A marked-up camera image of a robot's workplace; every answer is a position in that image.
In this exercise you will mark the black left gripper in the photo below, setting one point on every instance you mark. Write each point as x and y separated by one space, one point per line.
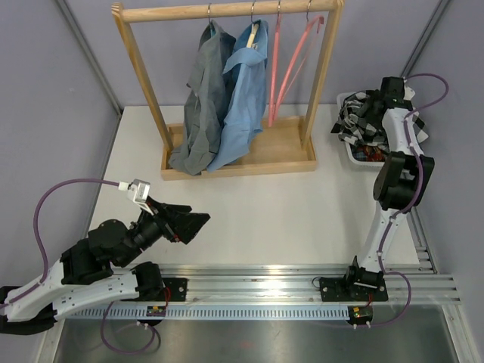
176 221

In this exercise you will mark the pink hanger with chrome hook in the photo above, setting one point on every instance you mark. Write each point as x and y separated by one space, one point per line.
274 69

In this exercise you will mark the black white checkered shirt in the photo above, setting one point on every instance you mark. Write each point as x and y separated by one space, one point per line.
359 121

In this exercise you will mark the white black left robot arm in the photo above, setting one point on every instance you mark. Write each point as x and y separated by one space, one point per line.
83 277

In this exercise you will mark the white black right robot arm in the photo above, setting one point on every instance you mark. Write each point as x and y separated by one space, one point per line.
399 186

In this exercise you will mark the grey shirt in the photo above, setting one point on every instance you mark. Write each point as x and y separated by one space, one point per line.
207 103

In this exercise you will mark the blue shirt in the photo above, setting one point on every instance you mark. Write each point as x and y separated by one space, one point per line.
243 122

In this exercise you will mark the red plaid shirt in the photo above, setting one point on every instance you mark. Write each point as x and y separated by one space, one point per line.
368 154

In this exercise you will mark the wooden hanger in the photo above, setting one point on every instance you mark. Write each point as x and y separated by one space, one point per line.
254 28

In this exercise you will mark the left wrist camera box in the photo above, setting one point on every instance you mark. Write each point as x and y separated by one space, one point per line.
138 192

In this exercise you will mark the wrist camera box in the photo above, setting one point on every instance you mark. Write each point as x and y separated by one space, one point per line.
138 192
409 92

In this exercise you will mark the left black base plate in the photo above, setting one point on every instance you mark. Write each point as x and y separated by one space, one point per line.
178 288

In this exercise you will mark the slotted grey cable duct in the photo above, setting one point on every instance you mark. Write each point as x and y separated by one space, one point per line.
145 312

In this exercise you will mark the aluminium mounting rail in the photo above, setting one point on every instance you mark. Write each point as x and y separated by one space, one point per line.
292 284

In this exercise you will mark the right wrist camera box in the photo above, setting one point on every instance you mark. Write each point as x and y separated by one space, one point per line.
409 92

